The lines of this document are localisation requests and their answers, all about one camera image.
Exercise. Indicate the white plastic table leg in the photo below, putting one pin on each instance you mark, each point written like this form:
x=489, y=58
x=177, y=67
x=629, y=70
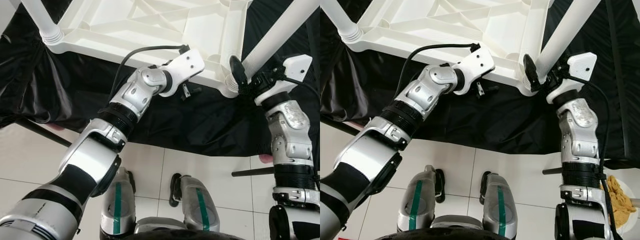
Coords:
x=570, y=30
x=37, y=17
x=340, y=15
x=280, y=30

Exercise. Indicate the white plastic table top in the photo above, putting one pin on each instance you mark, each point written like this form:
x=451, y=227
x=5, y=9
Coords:
x=200, y=30
x=500, y=30

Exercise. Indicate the pink fabric tag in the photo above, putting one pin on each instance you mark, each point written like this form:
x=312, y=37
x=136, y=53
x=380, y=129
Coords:
x=266, y=159

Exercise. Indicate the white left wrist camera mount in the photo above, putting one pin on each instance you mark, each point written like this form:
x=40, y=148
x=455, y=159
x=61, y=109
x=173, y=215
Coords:
x=477, y=62
x=187, y=65

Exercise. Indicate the black metal table leg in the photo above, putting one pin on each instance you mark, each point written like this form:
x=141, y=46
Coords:
x=252, y=172
x=42, y=132
x=552, y=171
x=337, y=126

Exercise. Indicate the silver left robot leg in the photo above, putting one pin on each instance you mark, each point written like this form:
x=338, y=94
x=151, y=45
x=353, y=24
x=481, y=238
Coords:
x=125, y=205
x=425, y=200

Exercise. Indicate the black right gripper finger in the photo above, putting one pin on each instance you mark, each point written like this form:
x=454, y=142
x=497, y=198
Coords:
x=531, y=71
x=238, y=72

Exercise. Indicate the yellow crumpled cloth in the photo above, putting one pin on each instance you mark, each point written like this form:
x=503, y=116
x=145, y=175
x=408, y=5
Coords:
x=620, y=200

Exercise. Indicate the white pedestal fan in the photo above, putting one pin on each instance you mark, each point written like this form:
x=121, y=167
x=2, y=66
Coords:
x=636, y=202

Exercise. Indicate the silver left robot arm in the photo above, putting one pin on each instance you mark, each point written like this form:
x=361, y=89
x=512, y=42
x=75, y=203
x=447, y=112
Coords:
x=90, y=160
x=370, y=160

